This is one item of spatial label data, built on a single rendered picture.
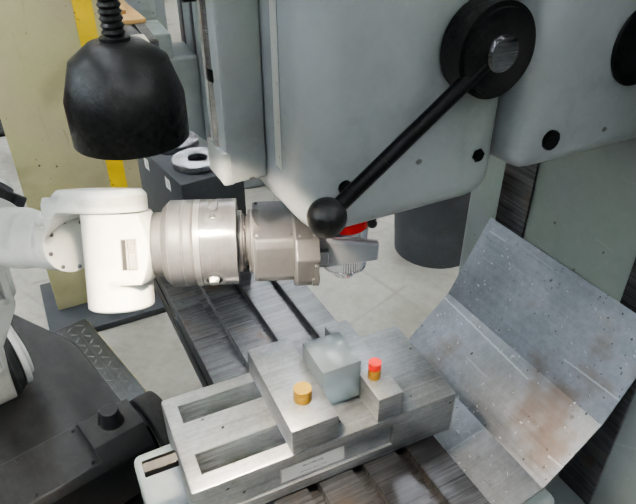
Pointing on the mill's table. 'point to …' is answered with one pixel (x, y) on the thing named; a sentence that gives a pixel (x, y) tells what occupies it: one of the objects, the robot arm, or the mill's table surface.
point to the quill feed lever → (460, 57)
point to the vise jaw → (270, 388)
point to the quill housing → (364, 104)
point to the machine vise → (389, 354)
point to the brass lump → (302, 393)
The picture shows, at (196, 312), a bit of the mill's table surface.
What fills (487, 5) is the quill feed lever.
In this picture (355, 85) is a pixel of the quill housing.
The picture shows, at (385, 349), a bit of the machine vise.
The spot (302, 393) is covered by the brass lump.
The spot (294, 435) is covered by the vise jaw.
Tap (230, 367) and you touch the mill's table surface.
